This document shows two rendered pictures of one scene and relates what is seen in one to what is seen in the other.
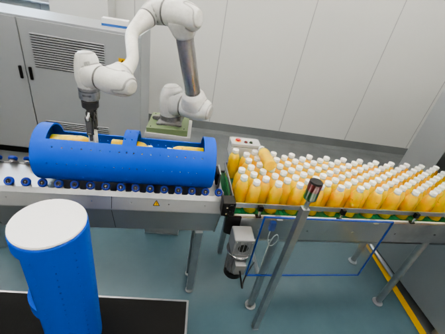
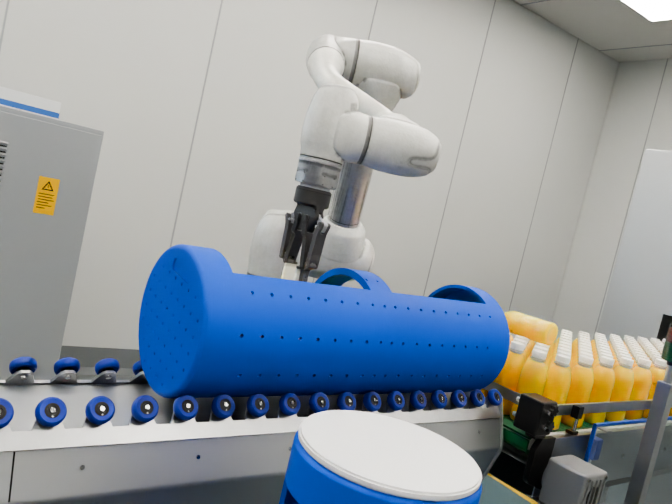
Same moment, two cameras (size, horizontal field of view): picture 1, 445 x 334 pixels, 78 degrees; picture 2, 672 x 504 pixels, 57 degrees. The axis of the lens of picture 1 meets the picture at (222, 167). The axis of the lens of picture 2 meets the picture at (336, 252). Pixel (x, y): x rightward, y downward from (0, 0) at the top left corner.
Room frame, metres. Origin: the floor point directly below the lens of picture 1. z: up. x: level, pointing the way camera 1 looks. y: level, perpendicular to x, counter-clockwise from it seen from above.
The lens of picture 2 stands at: (0.01, 1.16, 1.37)
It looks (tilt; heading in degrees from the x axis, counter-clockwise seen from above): 4 degrees down; 334
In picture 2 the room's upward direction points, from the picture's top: 13 degrees clockwise
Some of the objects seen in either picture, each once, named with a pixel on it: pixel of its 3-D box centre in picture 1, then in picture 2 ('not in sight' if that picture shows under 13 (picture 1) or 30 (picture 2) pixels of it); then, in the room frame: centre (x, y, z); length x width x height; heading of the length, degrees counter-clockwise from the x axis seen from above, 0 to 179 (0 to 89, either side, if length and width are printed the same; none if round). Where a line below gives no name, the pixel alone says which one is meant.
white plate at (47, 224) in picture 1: (48, 222); (389, 449); (0.75, 0.64, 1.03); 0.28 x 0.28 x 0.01
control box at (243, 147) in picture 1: (244, 147); not in sight; (1.67, -0.12, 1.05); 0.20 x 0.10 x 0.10; 103
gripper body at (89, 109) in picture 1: (91, 108); (309, 209); (1.19, 0.66, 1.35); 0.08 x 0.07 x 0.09; 13
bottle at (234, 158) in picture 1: (232, 164); not in sight; (1.53, -0.06, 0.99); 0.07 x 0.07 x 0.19
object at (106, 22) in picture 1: (115, 23); (24, 103); (2.88, 1.28, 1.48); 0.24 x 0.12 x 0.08; 106
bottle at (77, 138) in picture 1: (71, 142); not in sight; (1.17, 0.76, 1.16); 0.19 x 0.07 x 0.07; 103
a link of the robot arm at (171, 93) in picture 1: (172, 99); (279, 243); (1.89, 0.44, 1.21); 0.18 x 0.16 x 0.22; 72
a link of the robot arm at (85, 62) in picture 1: (89, 69); (335, 124); (1.18, 0.65, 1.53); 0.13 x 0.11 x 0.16; 73
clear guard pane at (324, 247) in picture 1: (316, 249); (638, 493); (1.22, -0.66, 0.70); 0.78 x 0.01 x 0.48; 103
